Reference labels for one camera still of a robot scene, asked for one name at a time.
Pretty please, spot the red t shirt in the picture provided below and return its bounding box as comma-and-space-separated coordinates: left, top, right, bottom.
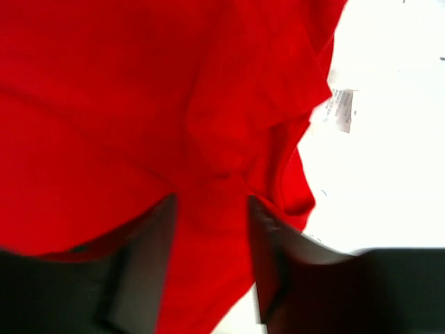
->
1, 1, 345, 333

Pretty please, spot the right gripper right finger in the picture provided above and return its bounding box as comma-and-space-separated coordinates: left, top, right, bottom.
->
248, 196, 444, 333

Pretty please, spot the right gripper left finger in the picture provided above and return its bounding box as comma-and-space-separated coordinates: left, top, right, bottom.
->
1, 195, 177, 333

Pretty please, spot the white garment care label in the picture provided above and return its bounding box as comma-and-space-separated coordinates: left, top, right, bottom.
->
311, 88, 359, 134

